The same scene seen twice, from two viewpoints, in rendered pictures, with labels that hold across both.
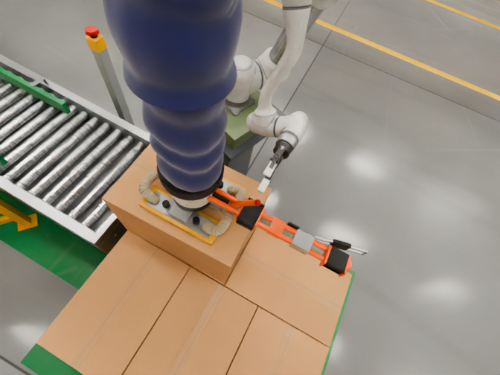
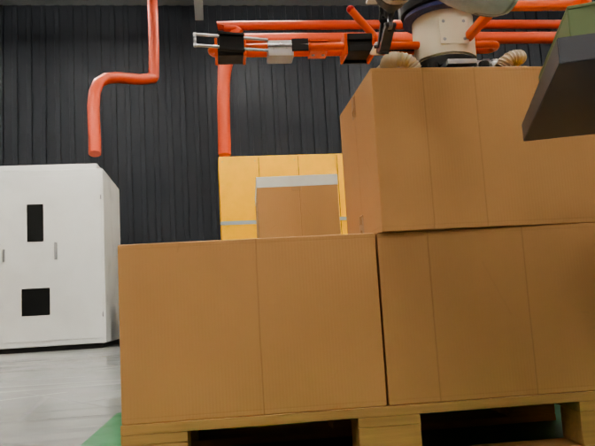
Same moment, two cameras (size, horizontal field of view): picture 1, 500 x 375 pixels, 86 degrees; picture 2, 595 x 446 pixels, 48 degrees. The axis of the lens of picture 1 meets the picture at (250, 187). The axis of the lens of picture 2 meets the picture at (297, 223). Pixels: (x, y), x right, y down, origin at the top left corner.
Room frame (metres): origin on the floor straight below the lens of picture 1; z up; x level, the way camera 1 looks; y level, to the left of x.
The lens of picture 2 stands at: (2.01, -0.79, 0.38)
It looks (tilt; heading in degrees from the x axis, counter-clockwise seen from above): 7 degrees up; 161
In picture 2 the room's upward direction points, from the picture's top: 3 degrees counter-clockwise
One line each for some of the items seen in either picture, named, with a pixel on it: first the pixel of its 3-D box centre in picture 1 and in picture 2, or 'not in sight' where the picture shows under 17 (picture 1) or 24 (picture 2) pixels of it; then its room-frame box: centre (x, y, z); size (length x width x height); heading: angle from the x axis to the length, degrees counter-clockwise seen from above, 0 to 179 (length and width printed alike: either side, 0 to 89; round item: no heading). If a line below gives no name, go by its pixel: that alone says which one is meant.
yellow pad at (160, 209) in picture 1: (181, 213); not in sight; (0.37, 0.24, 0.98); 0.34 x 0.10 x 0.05; 77
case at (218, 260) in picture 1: (193, 210); (465, 163); (0.48, 0.24, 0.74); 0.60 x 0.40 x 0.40; 78
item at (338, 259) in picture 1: (335, 260); (230, 51); (0.32, -0.37, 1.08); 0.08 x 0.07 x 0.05; 77
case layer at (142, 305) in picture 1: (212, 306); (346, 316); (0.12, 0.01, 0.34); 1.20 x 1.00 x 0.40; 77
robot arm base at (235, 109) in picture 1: (233, 94); not in sight; (1.19, 0.25, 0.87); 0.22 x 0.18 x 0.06; 61
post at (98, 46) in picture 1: (120, 103); not in sight; (1.18, 1.04, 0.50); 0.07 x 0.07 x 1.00; 77
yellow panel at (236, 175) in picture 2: not in sight; (298, 245); (-6.96, 2.32, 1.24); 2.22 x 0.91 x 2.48; 78
